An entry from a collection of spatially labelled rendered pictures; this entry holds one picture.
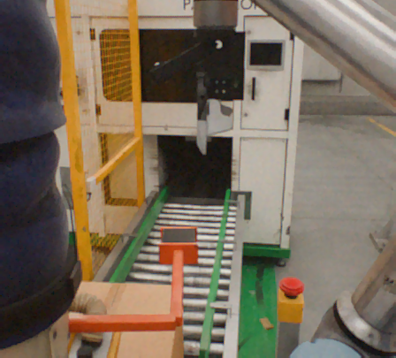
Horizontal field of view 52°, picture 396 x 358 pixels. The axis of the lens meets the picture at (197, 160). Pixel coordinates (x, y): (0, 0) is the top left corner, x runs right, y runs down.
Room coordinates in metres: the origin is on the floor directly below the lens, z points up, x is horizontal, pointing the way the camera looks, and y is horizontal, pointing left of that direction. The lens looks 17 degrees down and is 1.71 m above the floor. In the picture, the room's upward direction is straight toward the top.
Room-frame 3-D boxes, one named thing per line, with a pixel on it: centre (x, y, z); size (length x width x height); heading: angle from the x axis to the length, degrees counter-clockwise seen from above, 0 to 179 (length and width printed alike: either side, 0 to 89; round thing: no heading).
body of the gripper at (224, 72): (0.72, -0.04, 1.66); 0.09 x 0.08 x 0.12; 86
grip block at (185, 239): (0.82, 0.04, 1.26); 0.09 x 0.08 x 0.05; 92
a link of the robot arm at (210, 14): (0.72, -0.03, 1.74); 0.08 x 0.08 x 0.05
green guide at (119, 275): (2.04, 0.37, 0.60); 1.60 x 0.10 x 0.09; 173
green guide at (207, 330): (1.97, -0.16, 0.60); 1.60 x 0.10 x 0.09; 173
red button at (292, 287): (0.99, -0.27, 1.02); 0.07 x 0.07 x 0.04
